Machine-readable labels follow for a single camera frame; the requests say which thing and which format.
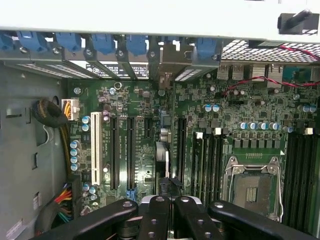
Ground black plastic switch block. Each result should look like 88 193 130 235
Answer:
277 9 320 36

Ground green motherboard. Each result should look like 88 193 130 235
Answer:
66 74 320 226

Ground multicolour power wire bundle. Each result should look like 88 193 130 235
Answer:
49 183 75 223

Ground CPU socket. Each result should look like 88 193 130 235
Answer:
223 155 285 223

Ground open dark grey PC case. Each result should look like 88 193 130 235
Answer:
0 0 320 240

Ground white power connector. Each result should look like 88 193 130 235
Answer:
60 98 81 122

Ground black sleeved power cable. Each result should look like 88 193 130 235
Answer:
33 98 69 129

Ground red black twisted wire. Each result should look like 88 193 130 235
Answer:
221 44 320 98

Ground black RAM slot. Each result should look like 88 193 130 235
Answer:
313 127 320 226
304 127 314 226
212 127 223 201
285 127 296 225
295 127 305 226
204 127 213 201

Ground white PCI expansion slot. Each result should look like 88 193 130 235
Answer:
90 111 104 186

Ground yellow black power wires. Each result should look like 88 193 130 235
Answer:
59 123 73 177

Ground grey power supply with label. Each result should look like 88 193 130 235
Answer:
0 59 70 240

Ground blue slot bracket clip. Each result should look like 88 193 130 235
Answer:
16 30 48 53
0 33 14 51
54 32 83 53
125 34 149 57
90 33 116 56
195 37 216 61

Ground green RAM stick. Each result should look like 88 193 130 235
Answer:
191 131 205 203

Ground black main power connector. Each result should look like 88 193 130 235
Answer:
70 174 83 227

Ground short black expansion slot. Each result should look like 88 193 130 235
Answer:
144 116 154 140

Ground silver ethernet port block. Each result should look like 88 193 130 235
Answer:
250 62 285 83

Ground silver USB port stack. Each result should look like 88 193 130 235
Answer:
216 63 245 81

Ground black white regulatory label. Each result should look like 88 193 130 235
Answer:
68 59 150 80

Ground perforated metal slot cover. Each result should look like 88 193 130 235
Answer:
3 58 63 80
173 57 222 83
32 59 101 80

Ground black PCIe expansion slot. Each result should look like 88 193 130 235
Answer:
109 115 121 191
176 116 188 187

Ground teal serial port connector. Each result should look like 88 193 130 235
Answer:
282 66 320 88

